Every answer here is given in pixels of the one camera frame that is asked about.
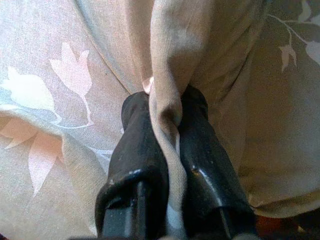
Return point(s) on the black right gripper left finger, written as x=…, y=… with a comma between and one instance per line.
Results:
x=135, y=162

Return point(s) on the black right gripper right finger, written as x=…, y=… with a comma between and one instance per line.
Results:
x=207, y=175

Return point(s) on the beige floral bed sheet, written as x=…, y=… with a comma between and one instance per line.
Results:
x=50, y=125

